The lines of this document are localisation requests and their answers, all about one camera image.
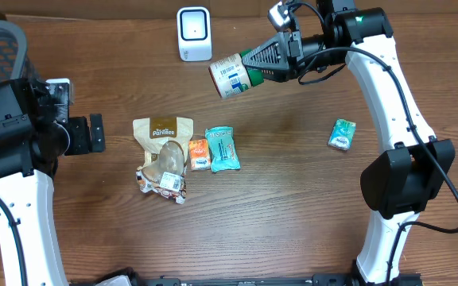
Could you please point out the teal snack packet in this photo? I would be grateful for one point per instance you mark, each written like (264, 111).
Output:
(222, 146)

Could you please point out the small teal white box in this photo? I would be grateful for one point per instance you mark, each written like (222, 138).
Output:
(342, 134)

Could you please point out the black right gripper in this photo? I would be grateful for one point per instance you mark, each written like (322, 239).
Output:
(285, 50)

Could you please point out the green lid jar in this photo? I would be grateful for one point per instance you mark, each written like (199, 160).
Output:
(231, 77)

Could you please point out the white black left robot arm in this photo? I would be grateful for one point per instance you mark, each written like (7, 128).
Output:
(35, 131)

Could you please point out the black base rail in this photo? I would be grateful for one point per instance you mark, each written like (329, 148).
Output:
(129, 276)

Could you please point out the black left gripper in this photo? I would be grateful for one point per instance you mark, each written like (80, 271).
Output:
(79, 135)

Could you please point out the white barcode scanner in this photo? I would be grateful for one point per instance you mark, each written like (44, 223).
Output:
(194, 34)

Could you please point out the beige granola bag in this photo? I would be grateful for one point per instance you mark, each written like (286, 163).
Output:
(165, 144)

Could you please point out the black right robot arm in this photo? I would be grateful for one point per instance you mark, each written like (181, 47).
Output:
(412, 164)

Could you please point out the orange snack packet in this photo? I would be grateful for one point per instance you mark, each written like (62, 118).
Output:
(200, 158)

